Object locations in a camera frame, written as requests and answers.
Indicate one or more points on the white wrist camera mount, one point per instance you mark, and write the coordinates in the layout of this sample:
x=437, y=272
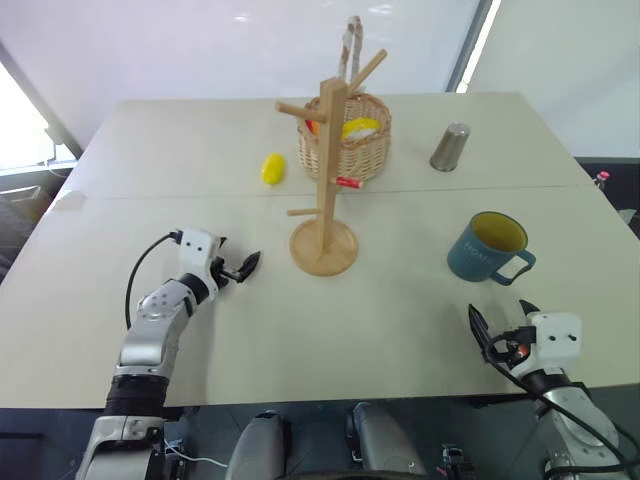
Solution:
x=555, y=340
x=195, y=250

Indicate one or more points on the stainless steel cup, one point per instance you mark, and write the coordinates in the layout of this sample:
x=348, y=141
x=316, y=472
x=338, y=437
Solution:
x=450, y=147

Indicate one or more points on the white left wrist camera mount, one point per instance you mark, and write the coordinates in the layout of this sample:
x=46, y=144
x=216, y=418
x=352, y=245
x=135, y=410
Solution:
x=195, y=250

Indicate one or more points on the red capped bottle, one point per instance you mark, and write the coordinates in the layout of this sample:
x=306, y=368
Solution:
x=603, y=179

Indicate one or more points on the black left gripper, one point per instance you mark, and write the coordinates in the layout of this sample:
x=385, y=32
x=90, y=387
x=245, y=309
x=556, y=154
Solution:
x=222, y=274

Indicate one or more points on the blue mug with yellow inside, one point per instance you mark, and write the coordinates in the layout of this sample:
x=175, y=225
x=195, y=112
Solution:
x=475, y=255

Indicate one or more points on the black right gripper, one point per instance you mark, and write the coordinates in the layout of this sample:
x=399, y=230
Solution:
x=512, y=347

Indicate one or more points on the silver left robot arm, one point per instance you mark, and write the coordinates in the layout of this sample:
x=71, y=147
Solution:
x=150, y=330

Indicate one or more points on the grey rounded robot leg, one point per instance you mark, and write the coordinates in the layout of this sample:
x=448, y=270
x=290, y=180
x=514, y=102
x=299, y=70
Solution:
x=260, y=445
x=382, y=440

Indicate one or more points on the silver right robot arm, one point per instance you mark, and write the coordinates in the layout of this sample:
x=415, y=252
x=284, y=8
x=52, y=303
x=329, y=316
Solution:
x=570, y=415

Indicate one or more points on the yellow toy lemon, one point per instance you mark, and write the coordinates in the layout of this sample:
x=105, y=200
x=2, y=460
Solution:
x=273, y=169

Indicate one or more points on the woven wicker basket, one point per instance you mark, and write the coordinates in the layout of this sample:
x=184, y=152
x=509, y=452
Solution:
x=360, y=150

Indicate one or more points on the wooden mug tree stand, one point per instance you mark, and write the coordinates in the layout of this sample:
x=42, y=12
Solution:
x=327, y=200

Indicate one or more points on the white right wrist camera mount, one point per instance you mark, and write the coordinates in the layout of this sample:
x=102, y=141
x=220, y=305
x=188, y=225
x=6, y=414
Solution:
x=555, y=340

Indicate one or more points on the yellow toy fruit in basket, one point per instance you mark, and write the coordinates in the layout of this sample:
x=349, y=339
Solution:
x=361, y=125

